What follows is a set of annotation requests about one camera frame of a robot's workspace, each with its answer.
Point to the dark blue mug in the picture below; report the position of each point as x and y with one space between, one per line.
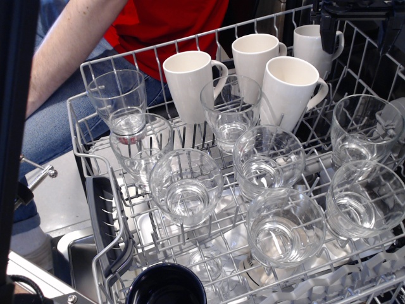
167 283

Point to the white mug back middle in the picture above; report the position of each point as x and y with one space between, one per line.
252 52

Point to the person forearm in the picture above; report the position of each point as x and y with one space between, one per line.
73 36

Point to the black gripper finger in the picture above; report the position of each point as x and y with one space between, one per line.
328 32
389 30

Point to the blue jeans leg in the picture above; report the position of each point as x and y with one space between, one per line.
47 131

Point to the black vertical frame post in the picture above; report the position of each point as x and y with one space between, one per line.
18 27

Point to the white mug front right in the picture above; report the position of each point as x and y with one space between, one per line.
291 87

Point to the clear glass right back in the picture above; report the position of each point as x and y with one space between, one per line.
353 130

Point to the clear glass centre back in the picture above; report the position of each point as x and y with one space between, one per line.
231 106

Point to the white mug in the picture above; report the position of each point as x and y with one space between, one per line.
186 74
307 46
291 87
252 52

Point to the clear glass right front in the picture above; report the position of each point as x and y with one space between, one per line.
364 199

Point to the white sock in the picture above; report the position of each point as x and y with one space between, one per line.
32 243

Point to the clear glass under tall glass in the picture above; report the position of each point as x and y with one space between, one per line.
138 141

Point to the grey wire dishwasher rack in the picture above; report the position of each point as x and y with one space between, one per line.
360 271

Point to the tall clear glass left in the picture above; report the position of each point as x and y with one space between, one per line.
120 99

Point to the metal clamp rod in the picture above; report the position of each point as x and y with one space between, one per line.
24 193

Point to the white mug front left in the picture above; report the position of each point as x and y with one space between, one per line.
186 74

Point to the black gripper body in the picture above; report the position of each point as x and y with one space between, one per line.
359 10

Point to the grey plastic rack clip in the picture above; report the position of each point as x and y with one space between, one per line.
388 119

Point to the clear glass front centre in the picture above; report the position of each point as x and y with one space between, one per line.
285 228

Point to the clear glass centre left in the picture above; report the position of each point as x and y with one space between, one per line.
186 185

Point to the small clear glass lower rack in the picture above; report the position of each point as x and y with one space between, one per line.
207 265

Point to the white mug back right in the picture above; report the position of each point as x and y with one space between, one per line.
307 46

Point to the grey rack side handle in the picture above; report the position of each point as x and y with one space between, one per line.
103 217

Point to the red shirt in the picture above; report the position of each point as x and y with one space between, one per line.
141 24

